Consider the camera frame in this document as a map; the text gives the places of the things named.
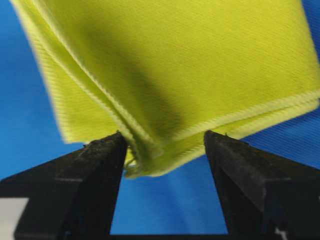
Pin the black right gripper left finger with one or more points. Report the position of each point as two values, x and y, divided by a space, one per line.
72 197

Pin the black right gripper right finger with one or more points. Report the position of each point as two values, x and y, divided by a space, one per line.
263 196

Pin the yellow-green microfiber towel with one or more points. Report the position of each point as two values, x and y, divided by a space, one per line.
163 72

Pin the blue table cloth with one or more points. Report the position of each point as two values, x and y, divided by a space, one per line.
184 201

